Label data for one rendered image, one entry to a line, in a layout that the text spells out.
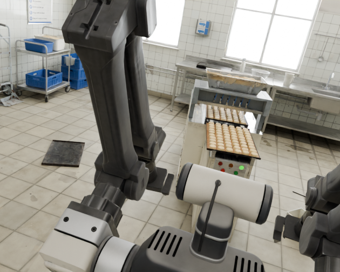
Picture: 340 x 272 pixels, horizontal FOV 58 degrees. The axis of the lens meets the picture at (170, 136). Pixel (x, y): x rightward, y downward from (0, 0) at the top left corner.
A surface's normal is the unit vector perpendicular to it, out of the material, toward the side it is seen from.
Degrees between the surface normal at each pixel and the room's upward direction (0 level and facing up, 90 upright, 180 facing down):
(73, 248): 30
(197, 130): 90
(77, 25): 48
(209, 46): 90
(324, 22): 90
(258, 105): 90
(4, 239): 0
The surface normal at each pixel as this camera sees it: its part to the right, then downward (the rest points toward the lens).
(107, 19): -0.11, -0.37
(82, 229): -0.01, -0.62
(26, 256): 0.15, -0.91
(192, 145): -0.10, 0.38
